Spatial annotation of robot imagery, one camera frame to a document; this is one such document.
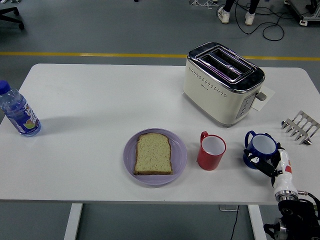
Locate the person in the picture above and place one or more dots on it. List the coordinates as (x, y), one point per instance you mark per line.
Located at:
(223, 16)

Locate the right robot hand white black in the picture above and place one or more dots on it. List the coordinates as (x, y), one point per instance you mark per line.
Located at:
(285, 175)

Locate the red enamel cup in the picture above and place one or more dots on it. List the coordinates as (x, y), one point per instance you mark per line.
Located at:
(208, 161)

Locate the cream and chrome toaster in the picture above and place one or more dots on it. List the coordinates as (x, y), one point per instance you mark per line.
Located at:
(212, 100)

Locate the black office chair base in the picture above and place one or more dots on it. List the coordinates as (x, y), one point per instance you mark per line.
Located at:
(13, 18)

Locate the blue enamel cup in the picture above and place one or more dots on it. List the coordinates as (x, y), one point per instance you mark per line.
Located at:
(261, 155)

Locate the plastic bottle with blue cap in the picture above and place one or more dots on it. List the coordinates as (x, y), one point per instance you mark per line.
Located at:
(21, 115)

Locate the silver metal toast rack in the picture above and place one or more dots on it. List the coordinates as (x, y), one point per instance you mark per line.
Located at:
(301, 136)

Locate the grey table control box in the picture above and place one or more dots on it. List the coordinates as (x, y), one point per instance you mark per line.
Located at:
(226, 207)

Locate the metal equipment cart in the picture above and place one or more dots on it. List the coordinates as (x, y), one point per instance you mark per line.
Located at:
(308, 12)

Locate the purple round plate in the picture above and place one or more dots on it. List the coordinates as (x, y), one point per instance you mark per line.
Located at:
(178, 152)

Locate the white paper sheet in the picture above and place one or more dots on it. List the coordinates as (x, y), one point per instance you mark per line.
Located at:
(267, 96)

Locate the slice of bread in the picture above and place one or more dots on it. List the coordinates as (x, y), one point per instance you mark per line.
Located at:
(153, 155)

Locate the white table leg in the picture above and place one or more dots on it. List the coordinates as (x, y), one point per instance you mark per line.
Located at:
(73, 222)
(256, 222)

